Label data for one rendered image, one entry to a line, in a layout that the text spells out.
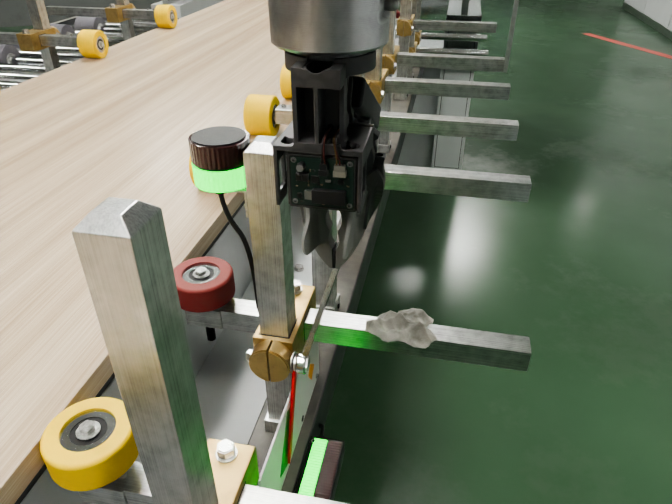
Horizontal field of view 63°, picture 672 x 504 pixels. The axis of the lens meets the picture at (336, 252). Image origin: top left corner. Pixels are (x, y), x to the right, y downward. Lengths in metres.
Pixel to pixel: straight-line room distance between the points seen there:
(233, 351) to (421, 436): 0.82
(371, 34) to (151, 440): 0.32
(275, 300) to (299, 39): 0.32
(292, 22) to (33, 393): 0.43
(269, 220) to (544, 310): 1.75
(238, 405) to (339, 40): 0.66
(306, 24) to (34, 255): 0.56
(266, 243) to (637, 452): 1.45
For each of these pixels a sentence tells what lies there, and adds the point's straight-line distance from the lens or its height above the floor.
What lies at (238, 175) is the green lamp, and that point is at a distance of 0.55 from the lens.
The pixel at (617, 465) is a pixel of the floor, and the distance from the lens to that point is 1.79.
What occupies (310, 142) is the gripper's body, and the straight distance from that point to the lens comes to 0.42.
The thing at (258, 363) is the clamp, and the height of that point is 0.85.
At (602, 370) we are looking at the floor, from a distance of 2.04.
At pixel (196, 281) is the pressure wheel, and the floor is 0.90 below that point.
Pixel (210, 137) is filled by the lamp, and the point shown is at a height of 1.11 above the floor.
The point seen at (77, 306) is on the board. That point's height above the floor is 0.90.
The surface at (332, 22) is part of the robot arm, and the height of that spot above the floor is 1.23.
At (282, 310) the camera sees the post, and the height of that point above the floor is 0.91.
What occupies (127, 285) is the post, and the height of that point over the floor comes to 1.12.
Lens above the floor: 1.30
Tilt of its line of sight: 33 degrees down
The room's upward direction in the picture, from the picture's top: straight up
